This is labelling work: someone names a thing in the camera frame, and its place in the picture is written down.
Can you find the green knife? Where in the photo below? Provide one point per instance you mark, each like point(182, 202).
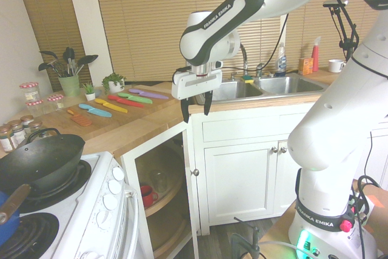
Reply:
point(135, 98)

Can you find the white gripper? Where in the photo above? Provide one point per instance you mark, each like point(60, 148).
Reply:
point(197, 84)

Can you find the black exterior camera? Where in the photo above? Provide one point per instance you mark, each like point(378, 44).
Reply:
point(335, 3)

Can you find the white false drawer front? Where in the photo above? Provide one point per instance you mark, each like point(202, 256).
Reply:
point(242, 127)

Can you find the white stove knob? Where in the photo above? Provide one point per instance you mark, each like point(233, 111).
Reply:
point(114, 187)
point(109, 202)
point(88, 255)
point(104, 218)
point(117, 174)

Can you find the chrome sink sprayer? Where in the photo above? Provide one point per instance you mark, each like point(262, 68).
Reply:
point(259, 69)

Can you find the red spray bottle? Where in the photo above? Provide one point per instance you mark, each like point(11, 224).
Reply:
point(316, 55)

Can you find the black ladle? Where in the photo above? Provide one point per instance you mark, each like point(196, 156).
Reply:
point(88, 59)

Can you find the clear dish soap bottle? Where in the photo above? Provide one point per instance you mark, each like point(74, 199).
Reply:
point(281, 62)

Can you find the black slotted turner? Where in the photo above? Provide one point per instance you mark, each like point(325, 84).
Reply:
point(48, 54)

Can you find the black tongs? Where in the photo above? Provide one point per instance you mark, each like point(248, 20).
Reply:
point(69, 57)

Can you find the spice jar brown lid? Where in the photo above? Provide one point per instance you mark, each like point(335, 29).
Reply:
point(26, 121)
point(17, 133)
point(6, 140)
point(35, 126)

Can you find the chrome faucet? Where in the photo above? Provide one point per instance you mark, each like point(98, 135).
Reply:
point(244, 59)

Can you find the metal cabinet knob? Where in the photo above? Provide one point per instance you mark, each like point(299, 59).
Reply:
point(283, 150)
point(273, 150)

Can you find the pink round knob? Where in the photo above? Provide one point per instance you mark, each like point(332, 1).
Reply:
point(345, 226)

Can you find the wide wooden window blind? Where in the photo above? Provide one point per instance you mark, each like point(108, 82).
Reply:
point(145, 22)

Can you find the bushy plant in white pot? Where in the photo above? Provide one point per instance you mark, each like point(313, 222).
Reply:
point(114, 82)

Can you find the orange cardboard box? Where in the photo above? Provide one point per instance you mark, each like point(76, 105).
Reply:
point(305, 66)

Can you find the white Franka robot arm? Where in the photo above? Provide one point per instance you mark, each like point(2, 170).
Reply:
point(333, 119)

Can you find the white sink cabinet door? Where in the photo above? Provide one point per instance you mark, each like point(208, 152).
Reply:
point(285, 186)
point(239, 180)

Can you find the red knife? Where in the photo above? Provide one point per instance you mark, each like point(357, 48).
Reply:
point(125, 101)

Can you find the black table clamp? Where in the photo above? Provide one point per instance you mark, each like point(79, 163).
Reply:
point(245, 240)

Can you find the black cooking spoon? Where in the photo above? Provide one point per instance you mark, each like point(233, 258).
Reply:
point(44, 66)

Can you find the white corner cabinet frame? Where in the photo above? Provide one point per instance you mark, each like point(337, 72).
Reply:
point(128, 174)

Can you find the narrow wooden window blind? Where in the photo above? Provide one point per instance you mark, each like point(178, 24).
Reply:
point(51, 28)

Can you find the small orange knife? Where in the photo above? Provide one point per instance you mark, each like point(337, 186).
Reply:
point(72, 112)

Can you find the large jar red checked lid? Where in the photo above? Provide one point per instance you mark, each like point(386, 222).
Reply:
point(29, 92)

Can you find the small plant in white pot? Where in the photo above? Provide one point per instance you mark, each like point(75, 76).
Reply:
point(89, 92)

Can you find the wooden lazy susan shelf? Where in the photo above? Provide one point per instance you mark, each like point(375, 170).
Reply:
point(169, 198)
point(172, 240)

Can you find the red mug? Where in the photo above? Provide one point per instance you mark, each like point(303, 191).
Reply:
point(147, 196)

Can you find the white electric stove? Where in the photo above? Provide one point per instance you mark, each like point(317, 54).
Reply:
point(91, 210)

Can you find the yellow knife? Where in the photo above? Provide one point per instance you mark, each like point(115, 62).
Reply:
point(112, 105)

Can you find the green utensil holder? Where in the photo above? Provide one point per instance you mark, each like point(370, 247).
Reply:
point(69, 86)

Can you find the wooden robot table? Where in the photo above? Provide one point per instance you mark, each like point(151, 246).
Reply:
point(272, 234)

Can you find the blue knife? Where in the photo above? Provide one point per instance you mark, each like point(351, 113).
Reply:
point(95, 110)

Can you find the metal corner door knob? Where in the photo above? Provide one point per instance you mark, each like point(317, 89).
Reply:
point(196, 172)

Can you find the blue pot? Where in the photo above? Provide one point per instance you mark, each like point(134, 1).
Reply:
point(9, 225)

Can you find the white mug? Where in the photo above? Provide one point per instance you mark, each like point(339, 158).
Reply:
point(335, 65)

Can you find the purple knife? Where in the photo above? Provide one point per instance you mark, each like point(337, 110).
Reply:
point(148, 93)

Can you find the black coil burner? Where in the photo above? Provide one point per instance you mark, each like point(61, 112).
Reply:
point(27, 237)

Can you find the small jar red checked lid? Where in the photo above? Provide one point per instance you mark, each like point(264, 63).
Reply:
point(55, 102)
point(34, 108)

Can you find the stainless steel double sink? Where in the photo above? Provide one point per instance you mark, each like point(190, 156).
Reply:
point(288, 86)

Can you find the white corner cabinet door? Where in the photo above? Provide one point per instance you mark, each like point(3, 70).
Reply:
point(190, 210)

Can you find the black camera stand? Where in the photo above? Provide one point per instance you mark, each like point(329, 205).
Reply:
point(347, 37)

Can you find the yellow green sponge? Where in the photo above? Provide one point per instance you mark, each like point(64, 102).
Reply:
point(248, 79)

